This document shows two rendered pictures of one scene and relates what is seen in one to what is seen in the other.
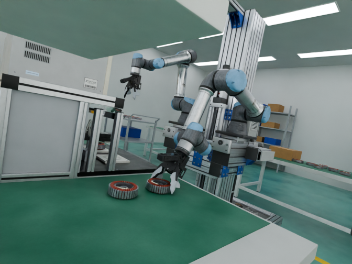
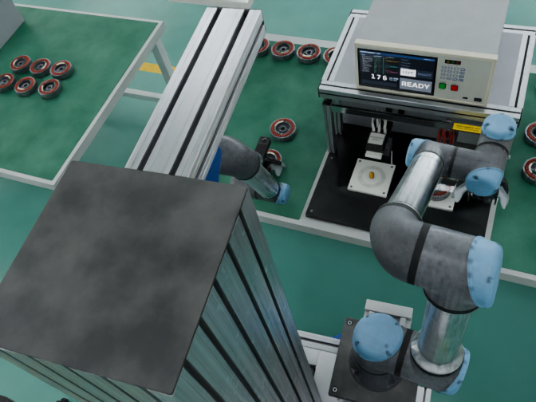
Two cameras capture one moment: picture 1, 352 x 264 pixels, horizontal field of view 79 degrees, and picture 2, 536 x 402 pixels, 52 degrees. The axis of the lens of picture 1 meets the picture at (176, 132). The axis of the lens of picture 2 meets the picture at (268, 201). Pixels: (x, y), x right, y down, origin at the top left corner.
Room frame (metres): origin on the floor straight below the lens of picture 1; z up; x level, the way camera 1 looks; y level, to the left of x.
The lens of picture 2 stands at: (2.31, -0.32, 2.55)
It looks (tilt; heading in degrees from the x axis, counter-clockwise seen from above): 55 degrees down; 168
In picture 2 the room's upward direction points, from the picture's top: 17 degrees counter-clockwise
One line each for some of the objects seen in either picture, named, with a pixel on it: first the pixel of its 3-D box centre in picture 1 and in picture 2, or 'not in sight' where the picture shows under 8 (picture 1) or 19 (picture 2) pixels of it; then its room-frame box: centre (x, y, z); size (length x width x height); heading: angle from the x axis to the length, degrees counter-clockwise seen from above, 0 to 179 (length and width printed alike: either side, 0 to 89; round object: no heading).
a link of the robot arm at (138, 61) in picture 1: (137, 61); (496, 138); (1.69, 0.39, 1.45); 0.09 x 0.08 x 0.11; 130
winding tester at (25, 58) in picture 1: (54, 66); (433, 34); (1.10, 0.66, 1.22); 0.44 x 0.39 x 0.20; 43
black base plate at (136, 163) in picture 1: (100, 156); (403, 183); (1.30, 0.43, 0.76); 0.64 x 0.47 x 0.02; 43
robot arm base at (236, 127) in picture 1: (237, 127); not in sight; (1.57, -0.44, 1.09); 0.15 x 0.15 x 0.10
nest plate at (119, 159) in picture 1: (112, 158); (371, 177); (1.22, 0.34, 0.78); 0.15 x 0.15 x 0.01; 43
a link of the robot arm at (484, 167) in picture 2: (149, 64); (478, 168); (1.74, 0.31, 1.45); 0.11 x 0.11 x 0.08; 40
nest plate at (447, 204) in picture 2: (95, 149); (435, 190); (1.39, 0.50, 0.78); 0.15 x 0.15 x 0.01; 43
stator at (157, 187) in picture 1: (158, 185); (268, 161); (0.92, 0.03, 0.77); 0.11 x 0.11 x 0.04
